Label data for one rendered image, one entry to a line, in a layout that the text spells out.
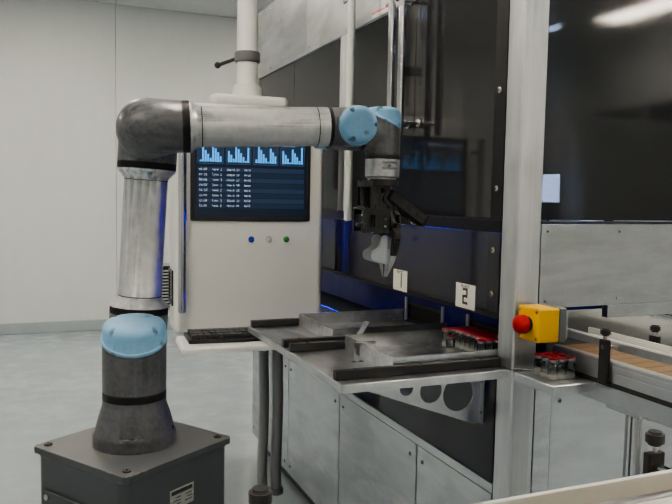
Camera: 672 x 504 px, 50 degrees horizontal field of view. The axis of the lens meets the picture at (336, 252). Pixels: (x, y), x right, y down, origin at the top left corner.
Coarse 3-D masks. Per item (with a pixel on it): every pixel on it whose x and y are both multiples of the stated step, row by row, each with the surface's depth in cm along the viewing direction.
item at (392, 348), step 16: (352, 336) 177; (368, 336) 179; (384, 336) 180; (400, 336) 182; (416, 336) 184; (432, 336) 186; (352, 352) 173; (368, 352) 164; (384, 352) 173; (400, 352) 173; (416, 352) 173; (432, 352) 174; (464, 352) 159; (480, 352) 161; (496, 352) 163
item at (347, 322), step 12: (324, 312) 211; (336, 312) 212; (348, 312) 213; (360, 312) 215; (372, 312) 216; (384, 312) 218; (396, 312) 220; (300, 324) 207; (312, 324) 198; (324, 324) 209; (336, 324) 210; (348, 324) 210; (360, 324) 210; (372, 324) 211; (384, 324) 211; (396, 324) 212; (408, 324) 212; (420, 324) 194; (432, 324) 195; (444, 324) 197
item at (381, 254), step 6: (384, 240) 154; (390, 240) 154; (378, 246) 154; (384, 246) 154; (390, 246) 154; (372, 252) 154; (378, 252) 154; (384, 252) 155; (372, 258) 154; (378, 258) 154; (384, 258) 155; (390, 258) 154; (390, 264) 155; (384, 270) 157; (384, 276) 157
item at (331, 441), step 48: (288, 384) 300; (288, 432) 300; (336, 432) 251; (384, 432) 216; (576, 432) 166; (336, 480) 252; (384, 480) 216; (432, 480) 190; (480, 480) 169; (576, 480) 167
